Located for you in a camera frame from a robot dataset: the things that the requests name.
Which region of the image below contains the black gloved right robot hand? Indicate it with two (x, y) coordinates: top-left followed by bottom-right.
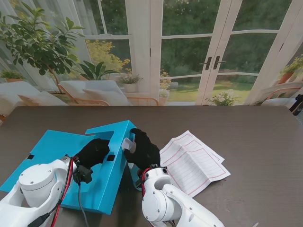
(123, 128), (161, 170)

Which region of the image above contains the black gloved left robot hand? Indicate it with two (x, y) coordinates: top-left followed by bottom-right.
(75, 138), (111, 169)

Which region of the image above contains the blue file box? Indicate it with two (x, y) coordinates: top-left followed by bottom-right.
(0, 120), (138, 216)

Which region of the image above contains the printed garden window backdrop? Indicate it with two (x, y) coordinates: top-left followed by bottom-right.
(0, 0), (303, 107)

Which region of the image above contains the black stand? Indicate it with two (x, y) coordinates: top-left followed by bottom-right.
(289, 94), (303, 116)

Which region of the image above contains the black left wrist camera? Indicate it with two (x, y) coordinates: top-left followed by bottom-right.
(72, 165), (93, 184)

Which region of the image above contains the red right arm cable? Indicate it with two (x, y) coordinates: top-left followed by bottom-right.
(141, 166), (152, 197)

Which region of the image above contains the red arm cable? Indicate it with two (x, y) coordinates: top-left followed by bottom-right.
(141, 166), (152, 197)
(28, 157), (76, 227)

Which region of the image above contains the red left arm cable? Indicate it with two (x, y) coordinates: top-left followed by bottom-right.
(28, 157), (76, 227)

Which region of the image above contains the grey left camera cable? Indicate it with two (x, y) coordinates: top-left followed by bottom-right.
(77, 183), (89, 227)

